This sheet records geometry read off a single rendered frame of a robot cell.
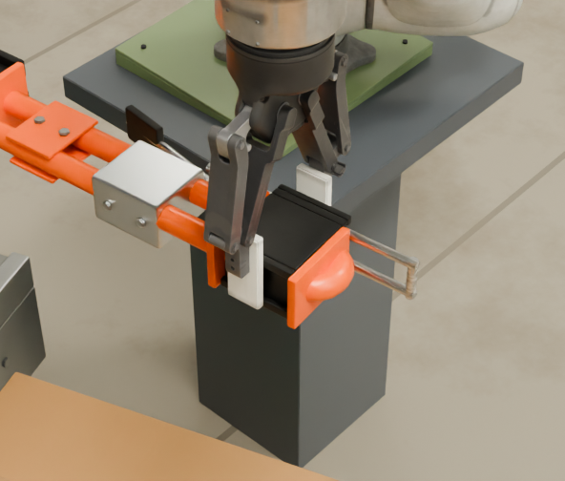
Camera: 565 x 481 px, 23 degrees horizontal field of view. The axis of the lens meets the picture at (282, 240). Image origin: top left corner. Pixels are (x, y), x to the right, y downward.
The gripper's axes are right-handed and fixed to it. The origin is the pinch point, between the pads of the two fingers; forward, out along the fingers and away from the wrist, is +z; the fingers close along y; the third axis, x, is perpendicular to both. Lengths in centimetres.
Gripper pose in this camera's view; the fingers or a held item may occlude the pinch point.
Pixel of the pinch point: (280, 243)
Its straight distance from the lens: 108.0
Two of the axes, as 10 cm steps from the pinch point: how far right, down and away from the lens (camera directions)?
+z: 0.0, 7.5, 6.7
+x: 8.0, 4.0, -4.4
